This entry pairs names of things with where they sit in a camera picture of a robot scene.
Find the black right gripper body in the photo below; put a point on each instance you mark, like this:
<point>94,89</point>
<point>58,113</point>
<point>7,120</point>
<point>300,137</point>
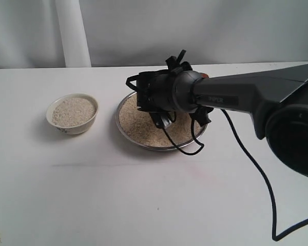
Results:
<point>166,90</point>

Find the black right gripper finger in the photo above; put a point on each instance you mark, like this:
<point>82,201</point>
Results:
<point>162,120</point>
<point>201,115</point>

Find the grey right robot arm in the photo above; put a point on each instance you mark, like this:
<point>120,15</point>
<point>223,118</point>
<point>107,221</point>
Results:
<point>276,100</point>

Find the round steel rice tray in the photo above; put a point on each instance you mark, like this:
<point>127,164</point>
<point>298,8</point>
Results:
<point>138,127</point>

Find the white floral ceramic bowl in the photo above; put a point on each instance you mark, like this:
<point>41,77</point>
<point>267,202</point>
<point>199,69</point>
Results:
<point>73,114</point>

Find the white backdrop curtain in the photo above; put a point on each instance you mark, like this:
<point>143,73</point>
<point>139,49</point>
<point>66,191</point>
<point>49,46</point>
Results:
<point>52,34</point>

